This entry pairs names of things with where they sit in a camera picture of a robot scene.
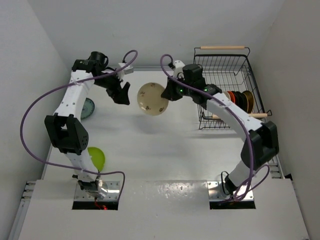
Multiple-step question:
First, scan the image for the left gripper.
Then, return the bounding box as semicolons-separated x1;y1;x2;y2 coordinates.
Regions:
92;68;129;105

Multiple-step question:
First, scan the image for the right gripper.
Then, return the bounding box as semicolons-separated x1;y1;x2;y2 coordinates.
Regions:
163;74;194;102

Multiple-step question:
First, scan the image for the cream plate with calligraphy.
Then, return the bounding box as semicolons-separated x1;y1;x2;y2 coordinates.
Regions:
137;82;169;116

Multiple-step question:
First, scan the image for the blue floral plate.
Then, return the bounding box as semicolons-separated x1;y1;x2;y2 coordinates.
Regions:
80;97;96;120

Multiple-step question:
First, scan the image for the cream plate black blotch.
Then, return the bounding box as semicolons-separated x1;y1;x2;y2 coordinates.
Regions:
223;91;232;101

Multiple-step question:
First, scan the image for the orange plate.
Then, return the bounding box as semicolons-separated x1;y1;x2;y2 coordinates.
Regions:
227;91;236;104

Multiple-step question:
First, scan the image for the lime green plate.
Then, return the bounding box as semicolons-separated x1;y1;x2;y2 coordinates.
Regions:
87;146;106;172

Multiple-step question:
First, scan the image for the yellow patterned plate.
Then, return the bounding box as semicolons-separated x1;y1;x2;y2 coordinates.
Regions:
238;92;248;113
242;90;255;114

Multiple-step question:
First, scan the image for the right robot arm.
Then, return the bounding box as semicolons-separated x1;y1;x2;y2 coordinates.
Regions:
162;60;279;196

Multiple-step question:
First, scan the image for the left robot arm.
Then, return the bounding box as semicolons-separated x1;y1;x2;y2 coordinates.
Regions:
44;51;133;200

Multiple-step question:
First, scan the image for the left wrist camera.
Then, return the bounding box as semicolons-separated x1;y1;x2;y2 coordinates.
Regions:
118;62;134;76

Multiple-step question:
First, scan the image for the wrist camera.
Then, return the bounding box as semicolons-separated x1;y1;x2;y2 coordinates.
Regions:
118;62;134;76
168;60;185;78

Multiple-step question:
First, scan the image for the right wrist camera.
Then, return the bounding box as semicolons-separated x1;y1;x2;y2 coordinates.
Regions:
168;60;185;78

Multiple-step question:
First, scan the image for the black wire dish rack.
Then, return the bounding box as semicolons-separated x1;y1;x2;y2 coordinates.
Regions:
193;45;273;121

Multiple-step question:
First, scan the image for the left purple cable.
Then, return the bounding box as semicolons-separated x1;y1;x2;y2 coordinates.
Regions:
19;49;139;198

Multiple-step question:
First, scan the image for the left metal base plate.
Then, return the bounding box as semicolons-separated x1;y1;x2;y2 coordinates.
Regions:
73;181;120;202

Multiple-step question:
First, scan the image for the metal base plate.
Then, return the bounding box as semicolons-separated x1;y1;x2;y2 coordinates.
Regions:
207;181;254;202
73;181;120;202

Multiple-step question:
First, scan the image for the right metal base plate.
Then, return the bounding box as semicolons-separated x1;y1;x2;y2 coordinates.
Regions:
207;181;254;202

